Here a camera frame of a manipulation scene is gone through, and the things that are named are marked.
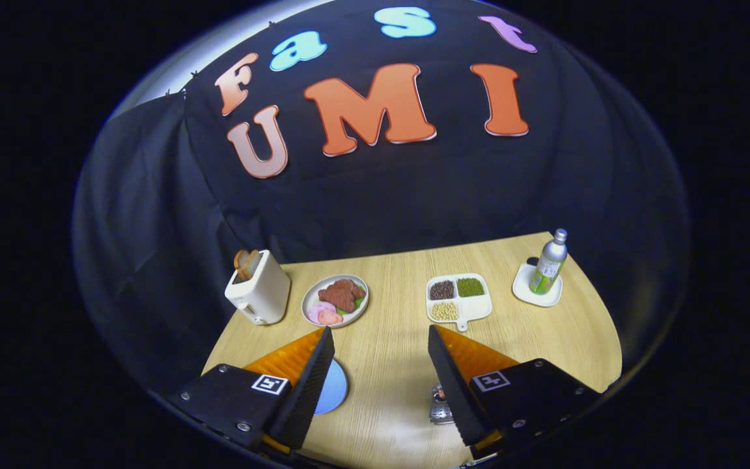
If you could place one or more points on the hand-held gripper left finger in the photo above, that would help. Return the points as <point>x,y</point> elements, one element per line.
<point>306,391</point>

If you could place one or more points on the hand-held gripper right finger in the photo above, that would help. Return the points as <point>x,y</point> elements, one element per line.
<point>456,391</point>

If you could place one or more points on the blue round plate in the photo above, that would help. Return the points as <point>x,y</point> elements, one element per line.
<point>334,391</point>

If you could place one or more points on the pink ham slices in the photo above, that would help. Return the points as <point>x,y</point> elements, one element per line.
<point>321,314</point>

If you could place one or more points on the pile of yellow soybeans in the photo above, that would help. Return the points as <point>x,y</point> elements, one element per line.
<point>444,311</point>

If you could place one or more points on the white divided dish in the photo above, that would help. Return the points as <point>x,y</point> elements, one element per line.
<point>476,307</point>

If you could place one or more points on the beige food plate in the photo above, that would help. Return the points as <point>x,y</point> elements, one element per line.
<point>313,296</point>

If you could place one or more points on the green lettuce leaf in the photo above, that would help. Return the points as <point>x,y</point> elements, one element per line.
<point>357,305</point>

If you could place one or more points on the brown meat steak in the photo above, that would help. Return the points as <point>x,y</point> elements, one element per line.
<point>341,294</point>

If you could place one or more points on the white toaster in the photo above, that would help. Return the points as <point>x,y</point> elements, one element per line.
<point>264,296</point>

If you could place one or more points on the pile of green beans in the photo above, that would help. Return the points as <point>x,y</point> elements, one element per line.
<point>471,287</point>

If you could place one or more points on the small white tray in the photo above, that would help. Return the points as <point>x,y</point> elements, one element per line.
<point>523,290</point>

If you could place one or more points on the brown toast slice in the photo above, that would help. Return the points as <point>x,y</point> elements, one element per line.
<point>240,264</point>
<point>252,262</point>

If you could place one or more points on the silver bottle with green label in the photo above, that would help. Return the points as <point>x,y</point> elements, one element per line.
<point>547,267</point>

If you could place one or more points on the black backdrop cloth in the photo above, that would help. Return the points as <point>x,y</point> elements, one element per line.
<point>381,202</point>

